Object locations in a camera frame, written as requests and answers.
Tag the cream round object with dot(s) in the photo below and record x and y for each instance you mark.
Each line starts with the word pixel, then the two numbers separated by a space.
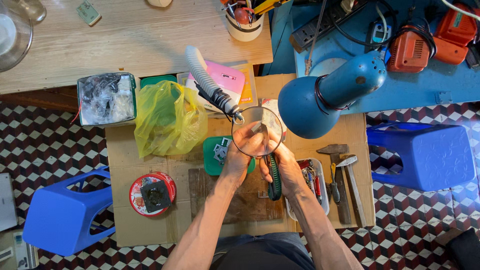
pixel 159 3

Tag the small metal part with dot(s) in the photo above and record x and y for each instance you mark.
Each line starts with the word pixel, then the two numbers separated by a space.
pixel 258 128

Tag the clear glass jar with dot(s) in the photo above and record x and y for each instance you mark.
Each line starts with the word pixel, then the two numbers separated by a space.
pixel 32 9

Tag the black power strip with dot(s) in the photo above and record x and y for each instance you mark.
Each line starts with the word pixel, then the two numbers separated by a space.
pixel 315 30

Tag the printed card packet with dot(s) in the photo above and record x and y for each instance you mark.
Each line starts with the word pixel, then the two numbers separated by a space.
pixel 267 103

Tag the person's right hand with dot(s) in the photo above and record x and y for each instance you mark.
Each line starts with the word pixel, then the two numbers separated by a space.
pixel 290 174

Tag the black square plastic part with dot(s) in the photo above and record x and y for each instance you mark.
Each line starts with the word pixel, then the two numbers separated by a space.
pixel 155 195

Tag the blue metal desk lamp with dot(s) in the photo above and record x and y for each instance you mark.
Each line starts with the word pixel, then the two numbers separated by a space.
pixel 318 105

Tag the clear case with orange paper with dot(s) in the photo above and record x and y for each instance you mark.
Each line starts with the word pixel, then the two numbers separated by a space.
pixel 249 90

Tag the blue workbench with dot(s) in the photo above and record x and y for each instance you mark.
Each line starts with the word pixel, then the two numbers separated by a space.
pixel 412 90

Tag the person's right fingers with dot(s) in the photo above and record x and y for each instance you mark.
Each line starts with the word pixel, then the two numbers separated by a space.
pixel 267 170

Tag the thin metal rod tool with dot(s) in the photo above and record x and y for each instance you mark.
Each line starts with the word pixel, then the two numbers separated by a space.
pixel 314 41

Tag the round magnifying lens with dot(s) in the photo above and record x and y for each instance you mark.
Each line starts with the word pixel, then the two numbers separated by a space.
pixel 245 116

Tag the dark wooden board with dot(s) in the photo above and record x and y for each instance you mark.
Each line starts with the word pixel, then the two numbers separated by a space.
pixel 247 208

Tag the brown cardboard sheet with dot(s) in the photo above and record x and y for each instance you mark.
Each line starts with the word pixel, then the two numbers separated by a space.
pixel 131 232

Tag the small metal hinge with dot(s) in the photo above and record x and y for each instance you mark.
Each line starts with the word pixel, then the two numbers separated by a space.
pixel 263 194

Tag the person's left fingers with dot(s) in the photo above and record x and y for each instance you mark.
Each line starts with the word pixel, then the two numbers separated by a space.
pixel 250 142

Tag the green and black pliers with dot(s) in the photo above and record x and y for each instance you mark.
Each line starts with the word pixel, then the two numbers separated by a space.
pixel 275 187

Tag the heap of small metal plates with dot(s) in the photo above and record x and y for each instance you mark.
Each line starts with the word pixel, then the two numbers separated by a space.
pixel 221 152

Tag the person's left hand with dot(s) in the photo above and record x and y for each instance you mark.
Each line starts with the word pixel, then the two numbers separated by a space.
pixel 234 165

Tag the pink flat box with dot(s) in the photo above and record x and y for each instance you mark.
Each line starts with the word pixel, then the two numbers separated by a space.
pixel 225 77

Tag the blue handheld meter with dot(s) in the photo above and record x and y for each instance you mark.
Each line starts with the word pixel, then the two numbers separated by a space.
pixel 379 33

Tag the white printed box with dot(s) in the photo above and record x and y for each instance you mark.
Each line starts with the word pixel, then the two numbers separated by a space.
pixel 24 251

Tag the green box of bagged parts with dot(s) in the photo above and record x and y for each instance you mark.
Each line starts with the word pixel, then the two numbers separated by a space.
pixel 107 99

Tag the white flat panel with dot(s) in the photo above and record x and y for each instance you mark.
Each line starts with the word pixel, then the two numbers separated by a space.
pixel 6 202

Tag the cream cup of tools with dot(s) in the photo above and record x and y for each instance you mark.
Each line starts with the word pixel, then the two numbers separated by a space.
pixel 245 30

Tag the red round tin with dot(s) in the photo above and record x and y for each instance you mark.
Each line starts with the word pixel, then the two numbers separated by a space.
pixel 137 195

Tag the light wooden table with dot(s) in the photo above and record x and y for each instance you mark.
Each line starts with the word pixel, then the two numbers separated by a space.
pixel 131 41

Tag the orange power tool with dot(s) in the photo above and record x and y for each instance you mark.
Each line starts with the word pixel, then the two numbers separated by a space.
pixel 453 33
pixel 408 52

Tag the blue plastic stool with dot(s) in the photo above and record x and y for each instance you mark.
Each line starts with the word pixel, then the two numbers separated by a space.
pixel 431 157
pixel 56 221

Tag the person's dark shorts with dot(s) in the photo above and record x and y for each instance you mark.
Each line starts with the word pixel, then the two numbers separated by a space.
pixel 262 251

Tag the clear tub of small tools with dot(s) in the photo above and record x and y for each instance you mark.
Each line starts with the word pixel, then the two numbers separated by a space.
pixel 324 180

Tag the silver head wooden hammer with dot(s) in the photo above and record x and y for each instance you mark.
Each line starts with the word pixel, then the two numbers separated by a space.
pixel 356 198

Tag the green plastic container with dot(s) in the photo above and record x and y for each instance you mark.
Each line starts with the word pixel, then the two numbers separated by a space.
pixel 157 79

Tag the yellow plastic bag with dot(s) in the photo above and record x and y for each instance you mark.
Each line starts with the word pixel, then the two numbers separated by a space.
pixel 165 120

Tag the green plastic tray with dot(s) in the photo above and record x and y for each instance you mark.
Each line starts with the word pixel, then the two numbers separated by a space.
pixel 209 165

